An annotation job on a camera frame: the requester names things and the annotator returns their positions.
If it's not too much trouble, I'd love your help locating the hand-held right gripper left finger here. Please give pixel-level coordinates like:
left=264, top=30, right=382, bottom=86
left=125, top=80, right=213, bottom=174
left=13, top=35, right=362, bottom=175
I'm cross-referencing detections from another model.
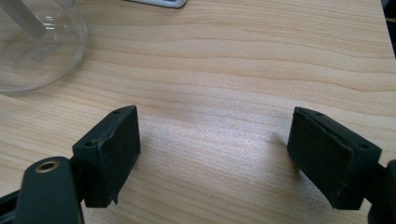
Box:
left=72, top=105, right=142, bottom=209

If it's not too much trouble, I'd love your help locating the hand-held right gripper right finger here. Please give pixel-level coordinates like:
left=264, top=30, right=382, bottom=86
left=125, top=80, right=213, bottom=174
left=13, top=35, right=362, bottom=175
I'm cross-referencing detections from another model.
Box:
left=286, top=105, right=383, bottom=211

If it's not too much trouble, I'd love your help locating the clear glass cup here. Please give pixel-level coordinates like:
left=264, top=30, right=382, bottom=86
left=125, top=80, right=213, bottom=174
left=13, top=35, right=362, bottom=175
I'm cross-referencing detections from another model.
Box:
left=0, top=0, right=89, bottom=95

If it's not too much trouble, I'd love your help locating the white wire storage rack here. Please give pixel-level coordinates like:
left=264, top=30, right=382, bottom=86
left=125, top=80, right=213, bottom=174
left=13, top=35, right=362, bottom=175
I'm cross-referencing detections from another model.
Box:
left=124, top=0, right=189, bottom=9

